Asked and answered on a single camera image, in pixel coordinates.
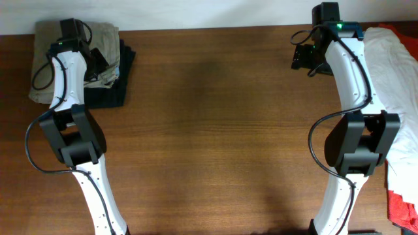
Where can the black folded garment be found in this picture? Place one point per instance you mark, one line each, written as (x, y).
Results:
(114, 96)

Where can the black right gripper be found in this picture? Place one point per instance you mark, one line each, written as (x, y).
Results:
(302, 59)

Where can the red garment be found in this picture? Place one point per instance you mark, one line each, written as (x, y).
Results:
(402, 213)

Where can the khaki shorts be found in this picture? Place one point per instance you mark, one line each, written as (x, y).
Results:
(105, 37)

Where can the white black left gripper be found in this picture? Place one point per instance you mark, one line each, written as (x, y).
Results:
(102, 65)

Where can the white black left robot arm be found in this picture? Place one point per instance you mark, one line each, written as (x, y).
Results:
(72, 132)

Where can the white garment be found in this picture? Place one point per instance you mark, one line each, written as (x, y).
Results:
(393, 71)

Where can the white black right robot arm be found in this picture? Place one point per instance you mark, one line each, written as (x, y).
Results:
(361, 140)

